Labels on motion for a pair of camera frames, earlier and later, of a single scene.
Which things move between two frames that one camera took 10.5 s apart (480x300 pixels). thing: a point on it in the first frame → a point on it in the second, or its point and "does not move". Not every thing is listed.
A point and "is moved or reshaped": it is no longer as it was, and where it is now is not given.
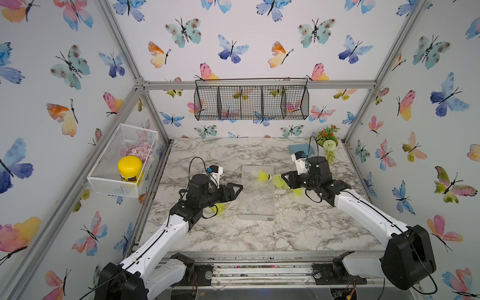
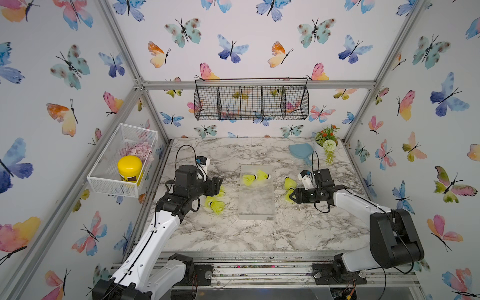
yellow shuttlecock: (262, 176) is moved or reshaped
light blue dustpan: (306, 148) does not move
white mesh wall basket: (123, 165) does not move
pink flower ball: (143, 150) does not move
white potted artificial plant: (327, 139) does not move
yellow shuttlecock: (279, 182) → (262, 175)
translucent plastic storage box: (257, 199) does not move
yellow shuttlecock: (299, 191) is moved or reshaped
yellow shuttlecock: (220, 208) does not move
